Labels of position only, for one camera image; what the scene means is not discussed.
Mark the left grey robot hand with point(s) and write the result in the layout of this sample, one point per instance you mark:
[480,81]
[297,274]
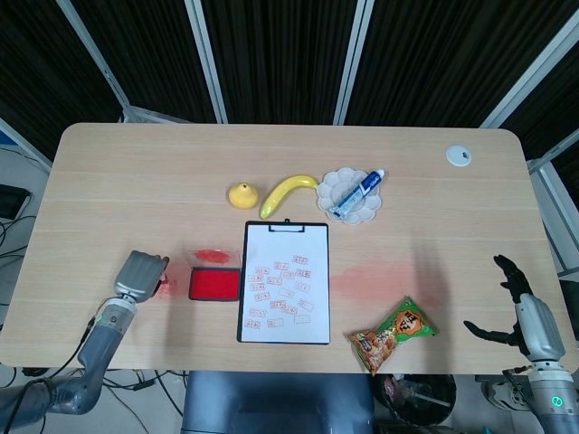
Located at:
[138,276]

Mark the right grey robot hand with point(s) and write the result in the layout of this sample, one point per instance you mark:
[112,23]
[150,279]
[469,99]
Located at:
[540,327]

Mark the small red stamp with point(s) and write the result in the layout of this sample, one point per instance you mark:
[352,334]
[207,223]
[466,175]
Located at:
[164,279]

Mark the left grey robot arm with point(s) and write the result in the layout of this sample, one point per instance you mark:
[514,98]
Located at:
[97,343]

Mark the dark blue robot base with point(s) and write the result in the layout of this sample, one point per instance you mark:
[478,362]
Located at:
[276,402]

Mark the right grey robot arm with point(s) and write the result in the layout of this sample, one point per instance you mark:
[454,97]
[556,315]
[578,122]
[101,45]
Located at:
[556,407]

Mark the red ink pad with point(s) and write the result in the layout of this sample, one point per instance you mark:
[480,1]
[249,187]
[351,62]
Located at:
[215,285]

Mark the yellow pear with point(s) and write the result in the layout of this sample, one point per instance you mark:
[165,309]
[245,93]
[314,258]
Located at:
[243,196]

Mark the green orange snack bag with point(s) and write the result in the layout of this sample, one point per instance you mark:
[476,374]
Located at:
[398,327]

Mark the black trash bin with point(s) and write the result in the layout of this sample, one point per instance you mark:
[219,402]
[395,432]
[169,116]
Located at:
[416,400]

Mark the black monitor device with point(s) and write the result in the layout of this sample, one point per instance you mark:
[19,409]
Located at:
[11,201]

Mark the black clipboard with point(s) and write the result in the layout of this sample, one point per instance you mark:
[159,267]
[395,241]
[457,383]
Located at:
[286,227]

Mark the yellow banana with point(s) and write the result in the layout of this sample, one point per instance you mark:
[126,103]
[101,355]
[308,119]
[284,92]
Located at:
[282,190]

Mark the white flower-shaped palette dish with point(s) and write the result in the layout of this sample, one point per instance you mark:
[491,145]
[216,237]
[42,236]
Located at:
[332,181]

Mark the blue white toothpaste tube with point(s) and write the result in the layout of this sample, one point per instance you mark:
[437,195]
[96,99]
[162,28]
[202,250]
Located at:
[357,192]

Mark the grey aluminium partition post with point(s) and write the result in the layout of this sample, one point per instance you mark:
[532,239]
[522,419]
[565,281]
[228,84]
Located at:
[208,63]
[529,74]
[95,59]
[354,63]

